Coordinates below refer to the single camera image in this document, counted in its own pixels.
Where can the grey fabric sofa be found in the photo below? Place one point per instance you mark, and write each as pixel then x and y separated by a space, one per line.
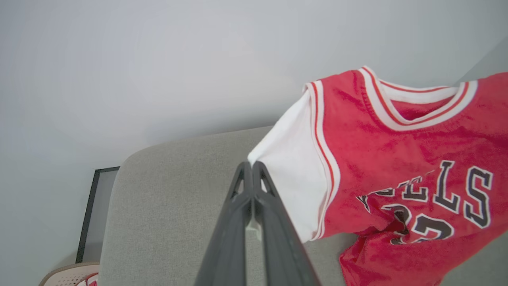
pixel 166 206

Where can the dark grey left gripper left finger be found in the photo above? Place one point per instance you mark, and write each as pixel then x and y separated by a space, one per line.
pixel 230 238

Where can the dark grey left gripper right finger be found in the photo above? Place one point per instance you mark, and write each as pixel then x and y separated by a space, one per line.
pixel 281 242

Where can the red and white basketball jersey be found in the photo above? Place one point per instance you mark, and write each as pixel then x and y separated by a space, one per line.
pixel 397 167

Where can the beige woven laundry basket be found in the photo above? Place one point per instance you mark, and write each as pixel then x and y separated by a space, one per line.
pixel 67 276

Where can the black framed panel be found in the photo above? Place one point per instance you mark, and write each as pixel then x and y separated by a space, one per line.
pixel 93 214

